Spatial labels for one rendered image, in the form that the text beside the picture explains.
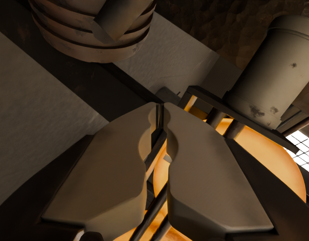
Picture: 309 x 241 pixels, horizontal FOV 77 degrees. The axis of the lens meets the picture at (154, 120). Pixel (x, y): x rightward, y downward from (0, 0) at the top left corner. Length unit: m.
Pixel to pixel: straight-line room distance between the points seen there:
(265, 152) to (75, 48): 0.21
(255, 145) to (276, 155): 0.02
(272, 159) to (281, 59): 0.09
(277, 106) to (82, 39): 0.19
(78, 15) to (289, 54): 0.18
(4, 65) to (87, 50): 0.69
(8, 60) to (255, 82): 0.81
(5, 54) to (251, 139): 0.80
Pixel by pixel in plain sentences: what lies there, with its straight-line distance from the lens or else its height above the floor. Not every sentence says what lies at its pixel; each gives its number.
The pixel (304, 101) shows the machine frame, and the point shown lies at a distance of 0.43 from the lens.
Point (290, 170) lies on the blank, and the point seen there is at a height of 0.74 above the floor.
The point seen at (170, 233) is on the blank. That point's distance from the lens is 0.28.
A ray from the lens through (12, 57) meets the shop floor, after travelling 0.88.
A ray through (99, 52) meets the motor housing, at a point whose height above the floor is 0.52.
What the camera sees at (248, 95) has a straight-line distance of 0.20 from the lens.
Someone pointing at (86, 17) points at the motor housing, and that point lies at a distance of 0.19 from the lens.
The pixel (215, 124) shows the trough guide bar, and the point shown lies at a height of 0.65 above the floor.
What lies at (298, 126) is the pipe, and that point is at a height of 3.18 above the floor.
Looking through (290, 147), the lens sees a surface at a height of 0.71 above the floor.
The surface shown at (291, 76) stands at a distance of 0.20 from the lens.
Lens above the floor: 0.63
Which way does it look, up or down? 9 degrees down
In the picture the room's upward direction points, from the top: 128 degrees clockwise
